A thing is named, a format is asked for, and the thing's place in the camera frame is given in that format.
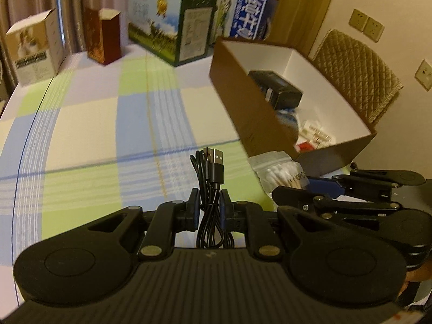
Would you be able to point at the blue milk carton box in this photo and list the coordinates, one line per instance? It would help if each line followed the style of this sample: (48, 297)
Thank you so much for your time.
(249, 10)

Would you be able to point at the checked tablecloth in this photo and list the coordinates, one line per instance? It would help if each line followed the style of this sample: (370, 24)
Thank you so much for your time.
(101, 141)

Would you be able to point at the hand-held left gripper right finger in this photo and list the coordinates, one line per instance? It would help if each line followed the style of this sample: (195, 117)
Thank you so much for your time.
(223, 209)

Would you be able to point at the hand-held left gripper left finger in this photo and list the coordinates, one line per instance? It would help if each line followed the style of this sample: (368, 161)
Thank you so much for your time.
(194, 211)

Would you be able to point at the white product box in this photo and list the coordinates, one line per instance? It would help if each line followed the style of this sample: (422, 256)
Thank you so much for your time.
(33, 50)

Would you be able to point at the clear cotton swab bag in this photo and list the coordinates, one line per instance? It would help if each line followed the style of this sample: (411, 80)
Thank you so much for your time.
(276, 172)

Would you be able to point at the white plastic tray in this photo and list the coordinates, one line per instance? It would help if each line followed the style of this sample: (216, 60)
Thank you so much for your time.
(317, 133)

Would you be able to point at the quilted chair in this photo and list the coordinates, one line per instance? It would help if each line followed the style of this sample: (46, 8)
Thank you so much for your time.
(357, 67)

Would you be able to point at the brown cardboard box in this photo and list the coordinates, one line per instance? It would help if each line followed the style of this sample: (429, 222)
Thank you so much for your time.
(249, 108)

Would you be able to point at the red snack packet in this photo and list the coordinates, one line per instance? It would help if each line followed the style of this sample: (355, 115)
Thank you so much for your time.
(305, 146)

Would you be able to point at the dark red box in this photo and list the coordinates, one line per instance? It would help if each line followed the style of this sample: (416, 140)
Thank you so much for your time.
(101, 37)

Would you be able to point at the black shaver box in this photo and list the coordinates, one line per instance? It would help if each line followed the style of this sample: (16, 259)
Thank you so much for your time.
(278, 89)

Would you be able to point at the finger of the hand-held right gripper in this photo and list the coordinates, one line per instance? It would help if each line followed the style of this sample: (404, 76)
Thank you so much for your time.
(324, 185)
(293, 195)

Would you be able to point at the wall socket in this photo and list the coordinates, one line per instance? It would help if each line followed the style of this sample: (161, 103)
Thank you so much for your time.
(374, 29)
(424, 74)
(357, 20)

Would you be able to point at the green milk carton box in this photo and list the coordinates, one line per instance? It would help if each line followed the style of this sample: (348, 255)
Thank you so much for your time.
(158, 23)

